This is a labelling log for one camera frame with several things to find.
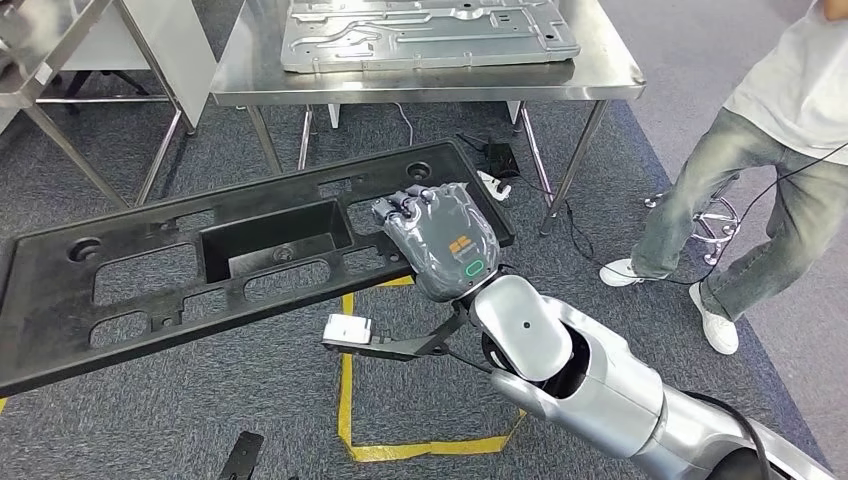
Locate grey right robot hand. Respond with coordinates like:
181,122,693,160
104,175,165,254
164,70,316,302
370,182,501,304

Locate black plastic frame part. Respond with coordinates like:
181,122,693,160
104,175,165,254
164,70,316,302
0,137,517,399

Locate steel workbench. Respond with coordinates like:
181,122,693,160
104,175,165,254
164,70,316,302
210,0,647,236

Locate black robot foot part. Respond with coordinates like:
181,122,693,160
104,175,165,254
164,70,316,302
217,430,265,480

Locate white power strip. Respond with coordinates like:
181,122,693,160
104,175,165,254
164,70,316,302
476,170,513,202

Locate black power adapter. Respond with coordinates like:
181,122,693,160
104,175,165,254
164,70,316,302
457,132,521,180

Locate grey stamped metal panel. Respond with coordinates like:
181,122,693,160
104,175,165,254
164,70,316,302
280,0,582,74

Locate chrome stool base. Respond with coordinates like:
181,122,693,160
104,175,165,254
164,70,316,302
645,172,742,266

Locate white cabinet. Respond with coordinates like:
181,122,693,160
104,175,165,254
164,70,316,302
59,0,219,130

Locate person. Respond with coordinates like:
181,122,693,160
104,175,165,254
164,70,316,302
599,0,848,356

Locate steel side table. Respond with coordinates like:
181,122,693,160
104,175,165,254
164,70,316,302
0,0,200,210

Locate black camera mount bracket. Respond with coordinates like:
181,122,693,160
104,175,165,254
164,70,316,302
321,301,472,363

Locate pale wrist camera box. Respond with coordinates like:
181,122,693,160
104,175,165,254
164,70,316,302
323,313,374,346

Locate thin black cable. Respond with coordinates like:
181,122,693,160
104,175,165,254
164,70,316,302
563,142,848,287

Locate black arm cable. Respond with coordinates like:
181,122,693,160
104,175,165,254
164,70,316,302
682,390,773,480

